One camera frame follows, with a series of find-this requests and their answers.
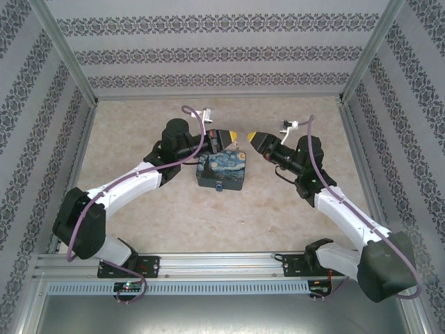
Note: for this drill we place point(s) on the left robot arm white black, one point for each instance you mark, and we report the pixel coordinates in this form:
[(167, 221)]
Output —
[(121, 184)]

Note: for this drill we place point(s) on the aluminium mounting rail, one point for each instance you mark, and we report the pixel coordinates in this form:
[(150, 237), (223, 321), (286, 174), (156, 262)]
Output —
[(222, 266)]

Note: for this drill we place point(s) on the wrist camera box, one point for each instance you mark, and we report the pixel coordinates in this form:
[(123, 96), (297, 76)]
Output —
[(208, 113), (288, 124)]

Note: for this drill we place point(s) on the aluminium side rail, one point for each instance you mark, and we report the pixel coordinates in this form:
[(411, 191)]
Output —
[(83, 139), (354, 139)]

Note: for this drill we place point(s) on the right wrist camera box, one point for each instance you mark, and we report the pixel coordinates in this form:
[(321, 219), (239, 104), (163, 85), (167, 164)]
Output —
[(288, 124)]

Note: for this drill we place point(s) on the grey sheet metal panel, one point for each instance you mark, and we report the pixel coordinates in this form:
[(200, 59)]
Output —
[(222, 313)]

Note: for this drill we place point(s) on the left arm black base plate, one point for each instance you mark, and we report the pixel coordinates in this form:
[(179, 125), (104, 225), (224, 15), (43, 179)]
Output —
[(153, 266)]

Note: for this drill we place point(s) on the small blue padlock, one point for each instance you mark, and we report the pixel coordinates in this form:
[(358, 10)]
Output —
[(219, 188)]

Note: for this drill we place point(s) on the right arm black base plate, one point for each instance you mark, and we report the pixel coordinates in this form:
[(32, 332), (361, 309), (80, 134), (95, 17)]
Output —
[(292, 266)]

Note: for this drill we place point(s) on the left small circuit board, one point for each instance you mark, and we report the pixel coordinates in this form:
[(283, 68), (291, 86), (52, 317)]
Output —
[(128, 286)]

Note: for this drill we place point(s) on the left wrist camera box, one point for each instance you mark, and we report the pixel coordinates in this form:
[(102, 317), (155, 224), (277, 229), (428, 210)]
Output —
[(208, 113)]

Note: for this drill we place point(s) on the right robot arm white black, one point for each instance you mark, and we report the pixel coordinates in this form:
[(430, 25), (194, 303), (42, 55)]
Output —
[(347, 215)]

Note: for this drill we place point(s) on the right small circuit board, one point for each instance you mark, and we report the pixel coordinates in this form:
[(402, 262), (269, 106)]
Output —
[(320, 289)]

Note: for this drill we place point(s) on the aluminium frame post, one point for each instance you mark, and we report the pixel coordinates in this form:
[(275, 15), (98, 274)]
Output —
[(372, 52), (68, 52)]

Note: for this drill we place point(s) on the starry night painted tin box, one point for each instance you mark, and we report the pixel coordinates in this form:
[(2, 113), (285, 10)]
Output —
[(222, 167)]

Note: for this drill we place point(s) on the small circuit board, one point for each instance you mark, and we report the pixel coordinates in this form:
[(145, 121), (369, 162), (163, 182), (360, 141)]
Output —
[(320, 289), (128, 286)]

